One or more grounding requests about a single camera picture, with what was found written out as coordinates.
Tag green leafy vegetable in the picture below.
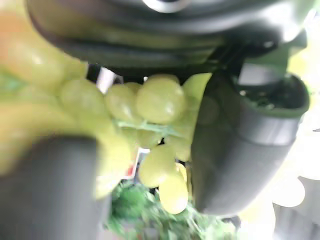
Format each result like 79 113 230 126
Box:
104 179 238 240

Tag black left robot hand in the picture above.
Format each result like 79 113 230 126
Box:
0 0 311 240

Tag green grape bunch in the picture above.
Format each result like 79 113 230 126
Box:
0 37 213 216

